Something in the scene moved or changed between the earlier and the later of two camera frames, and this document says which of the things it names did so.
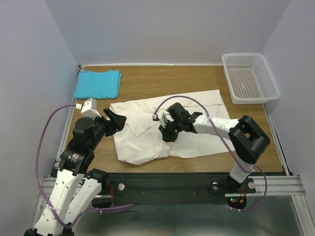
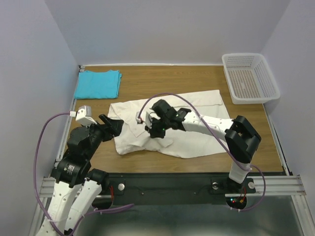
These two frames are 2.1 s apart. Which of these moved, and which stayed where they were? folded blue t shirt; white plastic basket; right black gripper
Moved: right black gripper
Stayed: folded blue t shirt; white plastic basket
